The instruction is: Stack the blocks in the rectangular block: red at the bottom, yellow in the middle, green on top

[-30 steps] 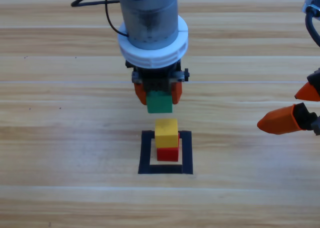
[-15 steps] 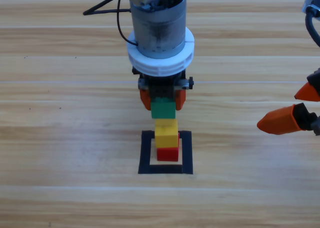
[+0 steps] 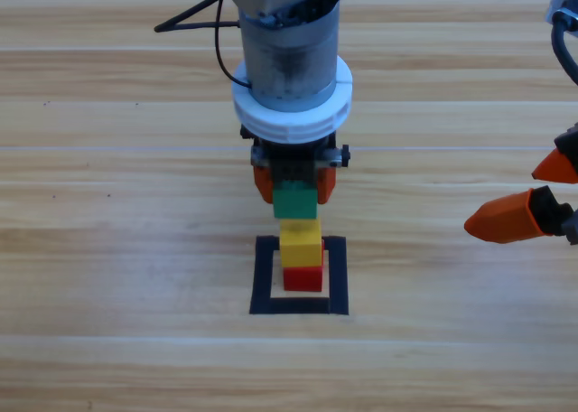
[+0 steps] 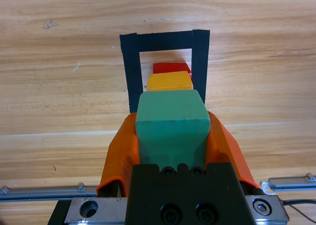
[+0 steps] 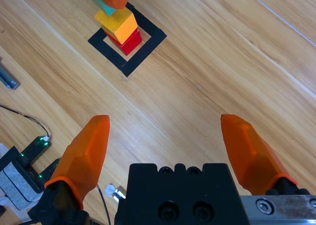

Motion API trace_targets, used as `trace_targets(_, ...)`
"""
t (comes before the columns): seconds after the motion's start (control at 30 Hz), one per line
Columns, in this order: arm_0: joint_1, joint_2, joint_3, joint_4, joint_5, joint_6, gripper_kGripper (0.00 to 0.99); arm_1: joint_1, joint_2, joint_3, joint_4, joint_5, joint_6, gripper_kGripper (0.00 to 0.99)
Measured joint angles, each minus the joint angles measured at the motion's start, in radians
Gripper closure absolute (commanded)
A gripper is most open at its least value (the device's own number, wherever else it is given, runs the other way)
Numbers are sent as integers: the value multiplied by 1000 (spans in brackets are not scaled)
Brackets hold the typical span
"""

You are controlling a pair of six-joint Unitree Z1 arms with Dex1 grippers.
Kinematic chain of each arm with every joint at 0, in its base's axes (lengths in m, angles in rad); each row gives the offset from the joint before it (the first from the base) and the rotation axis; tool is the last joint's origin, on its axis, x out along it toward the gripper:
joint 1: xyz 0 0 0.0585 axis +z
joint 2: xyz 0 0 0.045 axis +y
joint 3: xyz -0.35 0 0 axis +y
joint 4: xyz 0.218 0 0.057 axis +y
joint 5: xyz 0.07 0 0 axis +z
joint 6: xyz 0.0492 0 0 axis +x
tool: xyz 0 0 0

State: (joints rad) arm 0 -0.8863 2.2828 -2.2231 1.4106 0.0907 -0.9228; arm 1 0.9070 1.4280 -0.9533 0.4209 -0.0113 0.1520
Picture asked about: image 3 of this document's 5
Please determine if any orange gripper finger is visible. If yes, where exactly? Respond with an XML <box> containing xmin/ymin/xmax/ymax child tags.
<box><xmin>252</xmin><ymin>164</ymin><xmax>275</xmax><ymax>204</ymax></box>
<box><xmin>531</xmin><ymin>149</ymin><xmax>578</xmax><ymax>185</ymax></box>
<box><xmin>314</xmin><ymin>166</ymin><xmax>338</xmax><ymax>205</ymax></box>
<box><xmin>463</xmin><ymin>189</ymin><xmax>545</xmax><ymax>246</ymax></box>

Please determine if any red cube block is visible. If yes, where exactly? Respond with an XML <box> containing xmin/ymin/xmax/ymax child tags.
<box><xmin>282</xmin><ymin>239</ymin><xmax>326</xmax><ymax>293</ymax></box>

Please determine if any black tape square outline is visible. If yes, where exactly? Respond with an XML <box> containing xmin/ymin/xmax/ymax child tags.
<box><xmin>248</xmin><ymin>234</ymin><xmax>350</xmax><ymax>317</ymax></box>

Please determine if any yellow cube block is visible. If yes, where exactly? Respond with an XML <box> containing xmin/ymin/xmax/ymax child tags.
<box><xmin>278</xmin><ymin>218</ymin><xmax>323</xmax><ymax>267</ymax></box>

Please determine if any green cube block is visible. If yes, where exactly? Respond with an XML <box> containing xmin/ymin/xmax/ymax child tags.
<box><xmin>272</xmin><ymin>180</ymin><xmax>318</xmax><ymax>220</ymax></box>

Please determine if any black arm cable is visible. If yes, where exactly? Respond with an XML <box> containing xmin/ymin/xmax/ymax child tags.
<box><xmin>153</xmin><ymin>0</ymin><xmax>254</xmax><ymax>90</ymax></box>
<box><xmin>550</xmin><ymin>8</ymin><xmax>578</xmax><ymax>87</ymax></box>

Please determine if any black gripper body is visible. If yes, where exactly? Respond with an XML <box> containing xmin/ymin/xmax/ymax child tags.
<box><xmin>239</xmin><ymin>125</ymin><xmax>352</xmax><ymax>192</ymax></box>
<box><xmin>530</xmin><ymin>122</ymin><xmax>578</xmax><ymax>247</ymax></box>

